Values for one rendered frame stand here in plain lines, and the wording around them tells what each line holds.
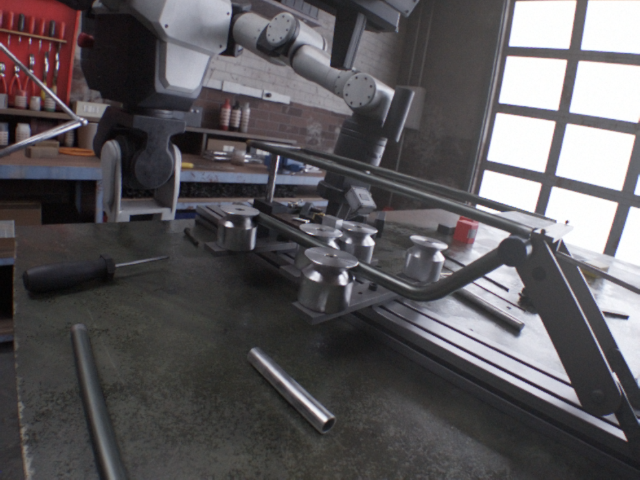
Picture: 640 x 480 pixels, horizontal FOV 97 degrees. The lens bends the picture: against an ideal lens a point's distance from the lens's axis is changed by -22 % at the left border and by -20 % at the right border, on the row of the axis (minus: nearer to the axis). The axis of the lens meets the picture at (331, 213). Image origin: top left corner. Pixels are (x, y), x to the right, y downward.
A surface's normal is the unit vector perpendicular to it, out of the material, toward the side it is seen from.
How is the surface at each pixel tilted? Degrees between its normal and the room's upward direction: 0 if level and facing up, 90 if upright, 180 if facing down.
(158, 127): 94
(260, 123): 90
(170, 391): 0
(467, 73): 90
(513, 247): 90
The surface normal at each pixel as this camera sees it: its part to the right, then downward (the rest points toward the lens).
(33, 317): 0.18, -0.96
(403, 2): 0.49, 0.73
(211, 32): 0.90, 0.31
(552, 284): -0.69, 0.03
